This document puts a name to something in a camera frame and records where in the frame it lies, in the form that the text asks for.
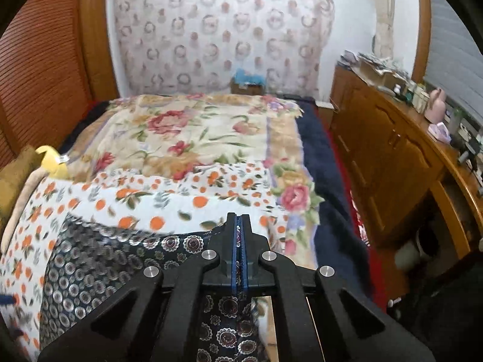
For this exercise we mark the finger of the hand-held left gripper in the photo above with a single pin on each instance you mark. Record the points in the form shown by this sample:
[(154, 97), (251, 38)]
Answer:
[(7, 300)]

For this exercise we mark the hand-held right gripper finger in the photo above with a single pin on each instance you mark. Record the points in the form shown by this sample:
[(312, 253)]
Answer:
[(234, 264), (243, 264)]

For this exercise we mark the medallion print blue-trim top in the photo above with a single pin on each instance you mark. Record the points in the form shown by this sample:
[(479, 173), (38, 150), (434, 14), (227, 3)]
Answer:
[(94, 271)]

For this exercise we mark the beige cushion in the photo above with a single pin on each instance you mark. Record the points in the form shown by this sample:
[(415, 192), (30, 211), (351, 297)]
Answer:
[(22, 203)]

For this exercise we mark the red bed sheet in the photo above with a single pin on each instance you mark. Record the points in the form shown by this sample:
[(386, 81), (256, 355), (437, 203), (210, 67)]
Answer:
[(362, 233)]

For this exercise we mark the orange fruit print quilt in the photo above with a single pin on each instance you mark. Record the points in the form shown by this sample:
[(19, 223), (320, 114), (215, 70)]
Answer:
[(132, 196)]

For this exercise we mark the floral blanket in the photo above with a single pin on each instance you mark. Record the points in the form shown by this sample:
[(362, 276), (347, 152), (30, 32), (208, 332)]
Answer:
[(188, 128)]

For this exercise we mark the yellow plush toy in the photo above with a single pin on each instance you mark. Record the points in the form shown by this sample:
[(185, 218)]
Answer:
[(54, 162)]

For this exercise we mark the pale round container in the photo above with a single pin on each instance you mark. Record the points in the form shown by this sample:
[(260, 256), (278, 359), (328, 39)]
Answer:
[(411, 250)]

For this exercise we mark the wooden cabinet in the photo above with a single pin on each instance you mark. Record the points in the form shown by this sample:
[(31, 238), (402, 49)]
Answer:
[(377, 139)]

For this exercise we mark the crumpled blue cloth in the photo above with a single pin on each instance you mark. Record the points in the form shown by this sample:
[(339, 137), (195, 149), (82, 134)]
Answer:
[(249, 76)]

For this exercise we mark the pink tissue pack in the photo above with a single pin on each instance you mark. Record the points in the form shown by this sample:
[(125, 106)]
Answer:
[(439, 132)]

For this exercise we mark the pile of cabinet clutter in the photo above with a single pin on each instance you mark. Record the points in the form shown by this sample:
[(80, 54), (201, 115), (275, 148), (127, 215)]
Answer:
[(381, 69)]

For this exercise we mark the wooden louvered wardrobe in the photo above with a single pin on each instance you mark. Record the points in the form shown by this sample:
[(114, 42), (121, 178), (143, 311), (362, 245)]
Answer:
[(45, 64)]

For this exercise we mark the pink figurine bottle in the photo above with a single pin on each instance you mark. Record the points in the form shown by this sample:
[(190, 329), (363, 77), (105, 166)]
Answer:
[(436, 107)]

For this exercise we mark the white window blind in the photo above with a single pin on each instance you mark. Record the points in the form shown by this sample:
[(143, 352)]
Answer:
[(456, 56)]

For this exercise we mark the patterned wall cloth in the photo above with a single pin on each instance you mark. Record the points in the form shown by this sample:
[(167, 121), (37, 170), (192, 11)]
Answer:
[(226, 26)]

